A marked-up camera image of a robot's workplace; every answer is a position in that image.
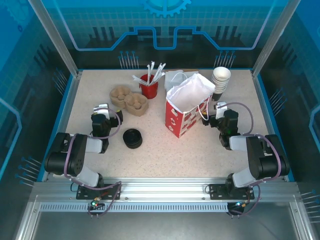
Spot black plastic cup lid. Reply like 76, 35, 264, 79
122, 128, 144, 144

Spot brown pulp cup carrier stack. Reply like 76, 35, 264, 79
109, 85, 150, 117

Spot red white paper bag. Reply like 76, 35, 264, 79
164, 72, 217, 139

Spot red straw holder cup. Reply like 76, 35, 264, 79
138, 73, 159, 100

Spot white paper napkin stack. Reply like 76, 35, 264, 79
164, 70, 201, 91

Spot left base LED connector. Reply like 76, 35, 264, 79
90, 198, 105, 210

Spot grey metal panel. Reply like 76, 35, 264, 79
14, 212, 313, 240

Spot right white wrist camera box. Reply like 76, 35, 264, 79
214, 101, 229, 120

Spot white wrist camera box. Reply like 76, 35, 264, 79
214, 101, 229, 120
93, 103, 111, 120

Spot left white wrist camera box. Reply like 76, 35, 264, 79
93, 103, 111, 120

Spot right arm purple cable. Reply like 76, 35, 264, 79
219, 101, 285, 218

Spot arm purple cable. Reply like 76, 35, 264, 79
63, 107, 123, 218
219, 101, 285, 218

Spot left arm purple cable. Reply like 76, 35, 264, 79
63, 107, 123, 218

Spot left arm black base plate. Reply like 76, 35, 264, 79
75, 183, 123, 201

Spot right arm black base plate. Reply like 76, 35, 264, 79
208, 183, 255, 201

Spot aluminium mounting rail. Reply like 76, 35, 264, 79
32, 177, 301, 203

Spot aluminium frame post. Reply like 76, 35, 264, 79
250, 0, 303, 78
27, 0, 83, 77

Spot slotted grey cable duct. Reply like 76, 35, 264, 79
39, 203, 231, 213

